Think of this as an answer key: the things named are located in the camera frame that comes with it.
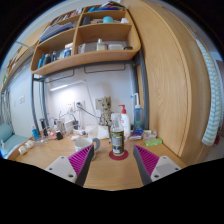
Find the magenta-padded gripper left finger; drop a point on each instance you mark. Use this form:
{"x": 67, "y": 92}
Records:
{"x": 61, "y": 168}

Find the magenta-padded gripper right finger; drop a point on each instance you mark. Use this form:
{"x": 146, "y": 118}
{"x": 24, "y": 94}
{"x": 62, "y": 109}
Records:
{"x": 163, "y": 167}

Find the clear dark-labelled drink bottle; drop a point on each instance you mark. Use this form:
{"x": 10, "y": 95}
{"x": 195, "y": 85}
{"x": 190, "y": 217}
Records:
{"x": 117, "y": 141}

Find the green packet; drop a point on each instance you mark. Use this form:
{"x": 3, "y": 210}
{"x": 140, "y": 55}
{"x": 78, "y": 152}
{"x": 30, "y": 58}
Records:
{"x": 153, "y": 142}

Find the white mug with blue map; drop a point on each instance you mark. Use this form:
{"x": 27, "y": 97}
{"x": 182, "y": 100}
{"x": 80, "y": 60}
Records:
{"x": 83, "y": 145}

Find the small black box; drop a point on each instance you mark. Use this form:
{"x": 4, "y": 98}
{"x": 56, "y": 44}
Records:
{"x": 59, "y": 136}

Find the small white oval case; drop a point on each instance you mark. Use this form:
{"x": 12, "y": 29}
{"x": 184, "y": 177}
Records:
{"x": 75, "y": 137}

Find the white and pink packet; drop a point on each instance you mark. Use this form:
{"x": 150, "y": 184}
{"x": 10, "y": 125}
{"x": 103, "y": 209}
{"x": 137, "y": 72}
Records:
{"x": 150, "y": 134}

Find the flat round red coaster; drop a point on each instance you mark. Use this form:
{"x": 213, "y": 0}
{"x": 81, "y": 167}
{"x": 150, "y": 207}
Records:
{"x": 126, "y": 155}

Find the blue flat box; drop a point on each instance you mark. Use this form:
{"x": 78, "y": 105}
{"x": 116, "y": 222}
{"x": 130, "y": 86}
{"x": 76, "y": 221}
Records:
{"x": 136, "y": 134}

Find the small blue bottle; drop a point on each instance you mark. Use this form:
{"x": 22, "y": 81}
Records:
{"x": 35, "y": 134}

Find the black electric shaver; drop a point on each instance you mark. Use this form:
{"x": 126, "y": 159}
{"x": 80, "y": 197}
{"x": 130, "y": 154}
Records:
{"x": 43, "y": 126}

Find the white tissue bag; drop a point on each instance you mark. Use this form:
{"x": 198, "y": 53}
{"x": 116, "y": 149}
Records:
{"x": 98, "y": 131}

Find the blue bottle with white nozzle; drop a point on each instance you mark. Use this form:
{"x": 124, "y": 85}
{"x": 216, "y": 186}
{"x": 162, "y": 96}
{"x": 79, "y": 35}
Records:
{"x": 138, "y": 116}

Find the white red-pump lotion bottle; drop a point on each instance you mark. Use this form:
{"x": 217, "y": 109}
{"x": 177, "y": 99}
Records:
{"x": 126, "y": 123}

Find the bed with teal bedding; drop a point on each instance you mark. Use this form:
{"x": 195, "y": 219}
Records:
{"x": 8, "y": 140}

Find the wooden tree creature figurine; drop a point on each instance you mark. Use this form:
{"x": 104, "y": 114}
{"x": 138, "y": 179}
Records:
{"x": 106, "y": 110}

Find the striped white-green towel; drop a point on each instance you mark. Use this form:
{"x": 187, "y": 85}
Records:
{"x": 213, "y": 100}

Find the wooden wardrobe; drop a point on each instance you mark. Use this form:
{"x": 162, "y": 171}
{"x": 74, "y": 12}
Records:
{"x": 170, "y": 83}

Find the wooden shelf unit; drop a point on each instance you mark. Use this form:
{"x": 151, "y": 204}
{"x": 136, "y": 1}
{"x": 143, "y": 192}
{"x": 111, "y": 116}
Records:
{"x": 100, "y": 55}

